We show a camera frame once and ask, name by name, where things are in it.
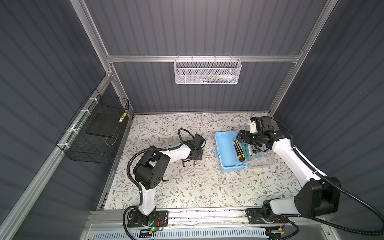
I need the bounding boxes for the blue plastic tool box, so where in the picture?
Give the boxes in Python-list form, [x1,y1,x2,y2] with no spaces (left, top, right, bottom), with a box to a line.
[215,131,274,173]

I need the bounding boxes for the yellow black utility knife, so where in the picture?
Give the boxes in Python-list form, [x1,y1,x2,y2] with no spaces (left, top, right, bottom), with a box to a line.
[233,140,245,162]

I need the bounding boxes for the teal utility knife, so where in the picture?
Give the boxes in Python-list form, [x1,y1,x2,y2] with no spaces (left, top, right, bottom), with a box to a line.
[243,143,250,159]

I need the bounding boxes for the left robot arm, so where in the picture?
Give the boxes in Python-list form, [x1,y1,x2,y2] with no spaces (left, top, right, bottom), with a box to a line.
[130,134,206,217]

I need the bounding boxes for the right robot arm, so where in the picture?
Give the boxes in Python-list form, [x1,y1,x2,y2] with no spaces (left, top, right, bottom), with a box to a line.
[237,116,341,221]

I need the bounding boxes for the yellow item in basket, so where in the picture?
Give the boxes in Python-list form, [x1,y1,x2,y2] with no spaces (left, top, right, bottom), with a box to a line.
[119,111,128,123]

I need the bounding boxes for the white vented panel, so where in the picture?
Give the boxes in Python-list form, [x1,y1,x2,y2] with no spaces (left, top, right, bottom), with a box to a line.
[91,228,269,240]

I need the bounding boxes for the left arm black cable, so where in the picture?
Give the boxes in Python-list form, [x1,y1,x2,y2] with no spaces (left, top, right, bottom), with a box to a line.
[122,128,196,240]

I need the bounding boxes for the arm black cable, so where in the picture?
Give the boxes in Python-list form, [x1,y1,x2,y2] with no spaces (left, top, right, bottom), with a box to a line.
[122,128,196,240]
[268,116,384,236]

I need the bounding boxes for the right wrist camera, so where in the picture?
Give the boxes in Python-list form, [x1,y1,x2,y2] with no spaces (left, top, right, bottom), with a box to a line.
[249,117,258,134]

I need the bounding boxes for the white wire mesh basket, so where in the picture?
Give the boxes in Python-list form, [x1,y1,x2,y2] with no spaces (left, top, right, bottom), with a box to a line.
[173,58,242,85]

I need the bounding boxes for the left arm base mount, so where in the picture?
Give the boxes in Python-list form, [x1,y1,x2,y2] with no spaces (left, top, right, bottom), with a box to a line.
[127,209,169,228]

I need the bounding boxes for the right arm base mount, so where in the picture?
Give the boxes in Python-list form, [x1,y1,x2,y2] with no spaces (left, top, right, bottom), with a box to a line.
[245,208,288,225]

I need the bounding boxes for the black wire basket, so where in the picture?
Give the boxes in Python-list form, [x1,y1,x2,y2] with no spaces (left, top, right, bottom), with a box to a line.
[57,91,130,164]

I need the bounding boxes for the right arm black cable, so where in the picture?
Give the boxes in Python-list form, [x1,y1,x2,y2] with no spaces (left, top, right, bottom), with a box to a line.
[268,116,384,236]

